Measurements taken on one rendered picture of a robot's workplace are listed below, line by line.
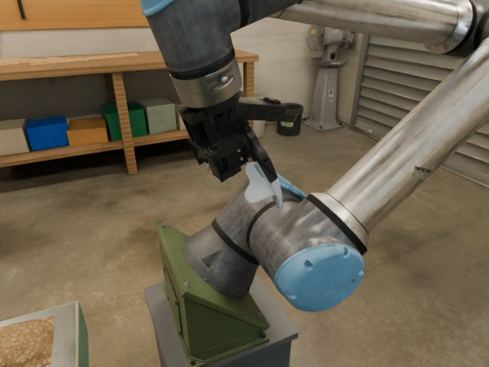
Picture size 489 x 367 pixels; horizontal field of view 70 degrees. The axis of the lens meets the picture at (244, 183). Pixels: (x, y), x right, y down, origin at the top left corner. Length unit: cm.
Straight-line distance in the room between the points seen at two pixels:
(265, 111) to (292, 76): 349
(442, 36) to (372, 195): 38
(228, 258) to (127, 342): 96
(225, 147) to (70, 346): 31
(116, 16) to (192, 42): 290
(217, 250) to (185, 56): 45
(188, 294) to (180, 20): 46
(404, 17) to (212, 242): 58
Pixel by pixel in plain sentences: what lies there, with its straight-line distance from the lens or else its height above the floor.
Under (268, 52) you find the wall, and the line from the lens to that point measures 383.
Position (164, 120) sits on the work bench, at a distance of 306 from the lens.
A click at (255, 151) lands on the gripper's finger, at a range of 52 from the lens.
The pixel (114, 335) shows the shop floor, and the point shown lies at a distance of 169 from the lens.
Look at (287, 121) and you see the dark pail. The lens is 363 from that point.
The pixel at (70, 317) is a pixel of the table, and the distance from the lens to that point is 51.
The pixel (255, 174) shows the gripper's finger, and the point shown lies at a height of 101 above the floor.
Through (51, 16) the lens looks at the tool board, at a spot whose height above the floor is 114.
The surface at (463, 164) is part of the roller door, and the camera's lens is 329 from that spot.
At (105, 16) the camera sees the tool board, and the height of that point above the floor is 113.
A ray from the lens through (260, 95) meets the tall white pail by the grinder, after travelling 347.
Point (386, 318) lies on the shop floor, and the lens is 178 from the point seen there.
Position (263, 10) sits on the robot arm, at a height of 123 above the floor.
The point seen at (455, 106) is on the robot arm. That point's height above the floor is 108.
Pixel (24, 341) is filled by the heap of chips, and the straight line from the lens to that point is 48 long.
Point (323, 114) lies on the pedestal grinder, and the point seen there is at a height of 16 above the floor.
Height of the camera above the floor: 124
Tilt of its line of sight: 28 degrees down
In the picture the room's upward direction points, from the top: straight up
